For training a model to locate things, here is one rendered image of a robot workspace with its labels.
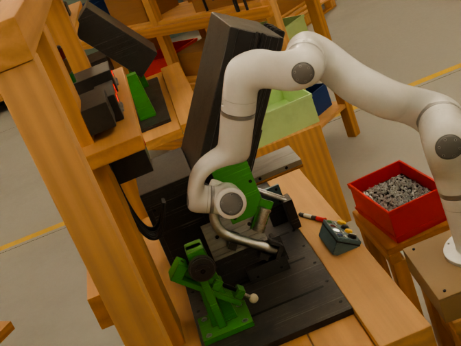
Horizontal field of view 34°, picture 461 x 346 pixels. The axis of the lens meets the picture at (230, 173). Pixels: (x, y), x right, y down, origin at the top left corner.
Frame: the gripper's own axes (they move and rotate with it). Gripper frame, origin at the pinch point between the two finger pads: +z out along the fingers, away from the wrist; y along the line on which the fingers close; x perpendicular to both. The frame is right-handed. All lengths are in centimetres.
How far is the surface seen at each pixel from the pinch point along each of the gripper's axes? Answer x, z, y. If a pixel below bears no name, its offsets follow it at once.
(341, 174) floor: -22, 258, -98
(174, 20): -77, 317, 42
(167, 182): 4.7, 9.2, 15.8
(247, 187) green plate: -4.0, 2.7, -7.3
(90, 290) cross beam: 31, -48, 25
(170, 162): -0.5, 25.5, 16.8
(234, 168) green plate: -7.6, 2.7, -1.2
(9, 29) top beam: -19, -78, 59
